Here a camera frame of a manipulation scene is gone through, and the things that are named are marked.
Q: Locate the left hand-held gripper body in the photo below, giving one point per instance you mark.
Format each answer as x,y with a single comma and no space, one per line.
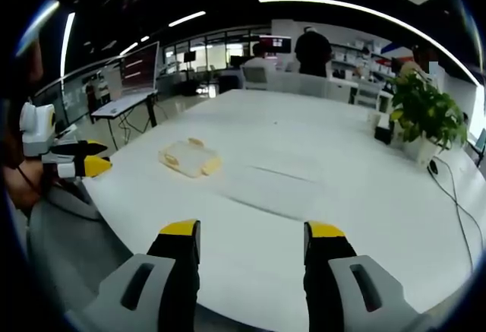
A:
35,130

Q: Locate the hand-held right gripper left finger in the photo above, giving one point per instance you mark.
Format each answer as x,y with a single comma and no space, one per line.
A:
152,282

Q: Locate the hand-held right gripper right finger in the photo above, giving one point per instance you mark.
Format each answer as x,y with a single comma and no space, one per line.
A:
341,286

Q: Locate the white side desk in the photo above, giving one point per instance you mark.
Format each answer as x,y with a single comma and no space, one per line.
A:
121,104

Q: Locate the grey chair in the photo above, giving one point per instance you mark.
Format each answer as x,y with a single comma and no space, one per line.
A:
68,244

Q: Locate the tall ceiling light strip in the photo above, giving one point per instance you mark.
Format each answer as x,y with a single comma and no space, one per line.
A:
67,43

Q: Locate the large display screen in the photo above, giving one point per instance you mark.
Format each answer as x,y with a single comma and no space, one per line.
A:
140,68

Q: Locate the small black box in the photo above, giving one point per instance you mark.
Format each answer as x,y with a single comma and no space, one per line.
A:
383,134

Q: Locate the short ceiling light bar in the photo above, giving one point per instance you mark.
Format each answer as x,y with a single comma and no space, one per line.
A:
187,19

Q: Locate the white cup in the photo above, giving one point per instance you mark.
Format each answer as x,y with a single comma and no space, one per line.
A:
374,118

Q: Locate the white office chair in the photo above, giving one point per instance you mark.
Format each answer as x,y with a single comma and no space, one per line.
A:
254,77

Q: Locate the green potted plant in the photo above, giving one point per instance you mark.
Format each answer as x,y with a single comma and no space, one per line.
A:
425,115

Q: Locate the white office partition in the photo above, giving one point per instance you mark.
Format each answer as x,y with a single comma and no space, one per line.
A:
315,88

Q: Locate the red computer monitor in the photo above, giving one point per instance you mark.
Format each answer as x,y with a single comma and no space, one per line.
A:
275,45

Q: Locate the storage shelves with boxes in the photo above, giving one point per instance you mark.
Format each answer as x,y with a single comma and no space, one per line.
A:
357,56

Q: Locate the long curved ceiling light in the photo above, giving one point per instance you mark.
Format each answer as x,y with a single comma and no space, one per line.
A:
379,14

